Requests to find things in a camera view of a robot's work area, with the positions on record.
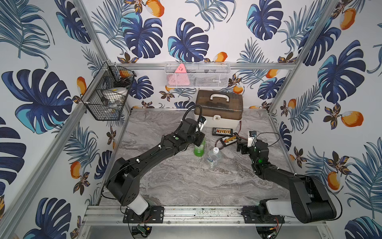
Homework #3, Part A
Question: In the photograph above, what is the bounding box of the aluminium front rail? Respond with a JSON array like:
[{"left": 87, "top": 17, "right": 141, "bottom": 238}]
[{"left": 82, "top": 205, "right": 326, "bottom": 227}]

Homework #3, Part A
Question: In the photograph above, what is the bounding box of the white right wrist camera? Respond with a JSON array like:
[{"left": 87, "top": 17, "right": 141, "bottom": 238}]
[{"left": 247, "top": 130, "right": 257, "bottom": 147}]

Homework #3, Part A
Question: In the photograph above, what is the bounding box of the brown lid storage box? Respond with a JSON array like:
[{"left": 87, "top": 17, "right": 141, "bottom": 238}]
[{"left": 194, "top": 90, "right": 243, "bottom": 129}]

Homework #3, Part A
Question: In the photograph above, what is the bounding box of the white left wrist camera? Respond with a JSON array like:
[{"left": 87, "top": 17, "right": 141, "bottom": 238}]
[{"left": 198, "top": 116, "right": 207, "bottom": 132}]

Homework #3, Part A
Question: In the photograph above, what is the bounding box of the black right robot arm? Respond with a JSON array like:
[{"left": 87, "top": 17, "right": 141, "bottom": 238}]
[{"left": 237, "top": 140, "right": 337, "bottom": 224}]

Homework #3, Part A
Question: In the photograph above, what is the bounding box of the black wire basket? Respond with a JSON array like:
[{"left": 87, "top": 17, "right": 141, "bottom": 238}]
[{"left": 81, "top": 62, "right": 136, "bottom": 121}]

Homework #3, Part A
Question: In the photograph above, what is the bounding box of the front yellow connector board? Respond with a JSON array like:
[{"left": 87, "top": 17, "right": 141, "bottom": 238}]
[{"left": 222, "top": 135, "right": 241, "bottom": 146}]

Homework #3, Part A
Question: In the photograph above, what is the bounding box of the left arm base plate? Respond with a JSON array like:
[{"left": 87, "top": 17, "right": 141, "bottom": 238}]
[{"left": 123, "top": 206, "right": 165, "bottom": 224}]

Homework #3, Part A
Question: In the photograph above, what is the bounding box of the pink triangle card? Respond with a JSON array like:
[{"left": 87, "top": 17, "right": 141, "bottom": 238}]
[{"left": 168, "top": 63, "right": 190, "bottom": 87}]

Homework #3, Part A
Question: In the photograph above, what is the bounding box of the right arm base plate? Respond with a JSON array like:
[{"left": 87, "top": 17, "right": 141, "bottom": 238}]
[{"left": 241, "top": 205, "right": 285, "bottom": 224}]

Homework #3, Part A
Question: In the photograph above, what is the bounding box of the green plastic bottle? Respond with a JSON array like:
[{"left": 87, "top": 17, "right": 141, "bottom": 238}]
[{"left": 194, "top": 138, "right": 206, "bottom": 157}]

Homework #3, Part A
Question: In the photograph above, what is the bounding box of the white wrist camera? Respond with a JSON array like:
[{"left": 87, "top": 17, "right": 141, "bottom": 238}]
[
  {"left": 198, "top": 116, "right": 207, "bottom": 132},
  {"left": 247, "top": 130, "right": 257, "bottom": 147}
]

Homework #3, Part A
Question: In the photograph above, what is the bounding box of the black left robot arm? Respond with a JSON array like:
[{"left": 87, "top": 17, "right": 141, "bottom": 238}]
[{"left": 105, "top": 117, "right": 207, "bottom": 215}]

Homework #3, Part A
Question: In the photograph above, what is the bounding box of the clear plastic water bottle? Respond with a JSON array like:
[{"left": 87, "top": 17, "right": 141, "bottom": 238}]
[{"left": 207, "top": 149, "right": 222, "bottom": 167}]

